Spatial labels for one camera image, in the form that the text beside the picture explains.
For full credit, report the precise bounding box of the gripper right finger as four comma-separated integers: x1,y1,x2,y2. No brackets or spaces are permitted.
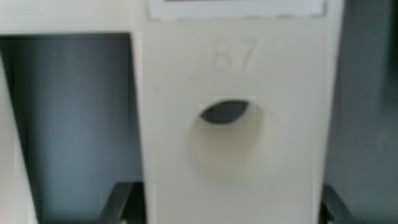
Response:
320,184,362,224

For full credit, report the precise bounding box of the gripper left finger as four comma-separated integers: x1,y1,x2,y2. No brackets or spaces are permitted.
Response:
96,182,144,224

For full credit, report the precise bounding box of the white chair back frame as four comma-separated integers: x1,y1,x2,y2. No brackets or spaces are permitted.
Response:
0,0,345,224

